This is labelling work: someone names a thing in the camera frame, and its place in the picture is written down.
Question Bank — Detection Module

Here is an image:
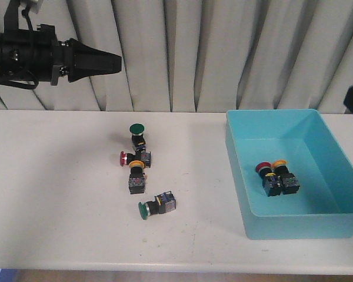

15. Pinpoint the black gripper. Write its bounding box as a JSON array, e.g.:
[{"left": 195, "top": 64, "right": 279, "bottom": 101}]
[{"left": 0, "top": 24, "right": 122, "bottom": 86}]

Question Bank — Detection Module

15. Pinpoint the yellow push button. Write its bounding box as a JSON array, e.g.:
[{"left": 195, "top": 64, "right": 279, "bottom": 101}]
[
  {"left": 272, "top": 159, "right": 300, "bottom": 194},
  {"left": 128, "top": 160, "right": 146, "bottom": 194}
]

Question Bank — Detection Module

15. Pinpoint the red push button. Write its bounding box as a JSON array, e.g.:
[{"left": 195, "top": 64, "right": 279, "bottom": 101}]
[
  {"left": 119, "top": 150, "right": 151, "bottom": 168},
  {"left": 255, "top": 162, "right": 281, "bottom": 197}
]

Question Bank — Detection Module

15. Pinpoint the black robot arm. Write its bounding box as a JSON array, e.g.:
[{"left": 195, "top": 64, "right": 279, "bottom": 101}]
[{"left": 0, "top": 24, "right": 122, "bottom": 89}]

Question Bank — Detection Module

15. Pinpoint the teal plastic box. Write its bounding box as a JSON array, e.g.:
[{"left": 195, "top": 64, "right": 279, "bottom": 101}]
[{"left": 226, "top": 109, "right": 353, "bottom": 240}]

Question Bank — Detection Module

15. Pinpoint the upright green push button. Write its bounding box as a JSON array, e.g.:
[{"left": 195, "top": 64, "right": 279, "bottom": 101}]
[{"left": 129, "top": 123, "right": 146, "bottom": 150}]

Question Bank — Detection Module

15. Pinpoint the lying red push button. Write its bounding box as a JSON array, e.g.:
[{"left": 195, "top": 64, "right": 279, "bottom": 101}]
[{"left": 119, "top": 150, "right": 151, "bottom": 168}]

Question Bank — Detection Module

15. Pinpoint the lying yellow push button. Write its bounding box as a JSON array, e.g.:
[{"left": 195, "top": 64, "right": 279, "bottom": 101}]
[{"left": 128, "top": 160, "right": 146, "bottom": 194}]

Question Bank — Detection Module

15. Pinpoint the lying green push button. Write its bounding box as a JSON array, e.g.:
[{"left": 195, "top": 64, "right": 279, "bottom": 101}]
[{"left": 138, "top": 191, "right": 177, "bottom": 220}]

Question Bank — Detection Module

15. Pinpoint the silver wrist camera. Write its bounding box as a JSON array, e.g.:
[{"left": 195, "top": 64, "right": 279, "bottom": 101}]
[{"left": 20, "top": 0, "right": 43, "bottom": 14}]

